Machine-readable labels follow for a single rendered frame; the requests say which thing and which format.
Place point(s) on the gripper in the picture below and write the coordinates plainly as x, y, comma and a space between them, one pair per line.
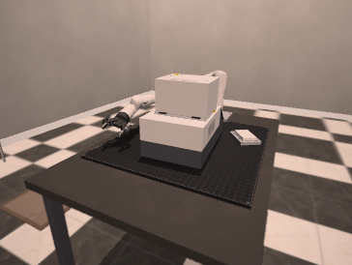
121, 122

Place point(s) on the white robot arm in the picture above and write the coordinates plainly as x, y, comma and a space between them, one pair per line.
136, 100

